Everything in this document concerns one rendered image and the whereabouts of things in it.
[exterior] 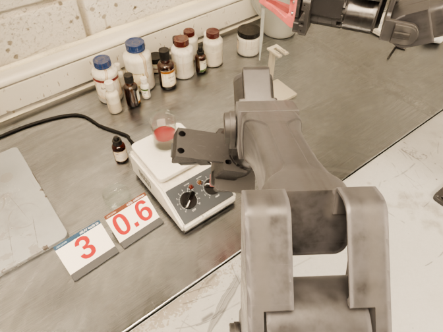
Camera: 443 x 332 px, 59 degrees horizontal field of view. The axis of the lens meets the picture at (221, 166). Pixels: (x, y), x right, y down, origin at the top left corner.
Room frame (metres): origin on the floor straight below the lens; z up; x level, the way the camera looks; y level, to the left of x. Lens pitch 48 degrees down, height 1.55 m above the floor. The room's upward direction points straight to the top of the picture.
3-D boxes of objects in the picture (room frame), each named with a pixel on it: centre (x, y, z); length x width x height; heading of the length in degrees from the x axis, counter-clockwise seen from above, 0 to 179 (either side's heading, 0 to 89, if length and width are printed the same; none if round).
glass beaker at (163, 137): (0.56, 0.11, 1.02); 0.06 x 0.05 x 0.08; 47
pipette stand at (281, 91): (0.83, -0.14, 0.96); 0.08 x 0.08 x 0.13; 35
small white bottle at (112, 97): (0.77, 0.27, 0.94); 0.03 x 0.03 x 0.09
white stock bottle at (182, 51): (0.93, 0.11, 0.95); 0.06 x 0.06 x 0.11
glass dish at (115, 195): (0.48, 0.21, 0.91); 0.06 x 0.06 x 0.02
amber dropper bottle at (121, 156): (0.60, 0.23, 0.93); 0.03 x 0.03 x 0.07
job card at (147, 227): (0.42, 0.17, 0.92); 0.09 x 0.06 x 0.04; 130
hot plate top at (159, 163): (0.54, 0.10, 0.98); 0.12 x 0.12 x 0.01; 37
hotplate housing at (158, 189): (0.52, 0.09, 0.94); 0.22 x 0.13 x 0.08; 37
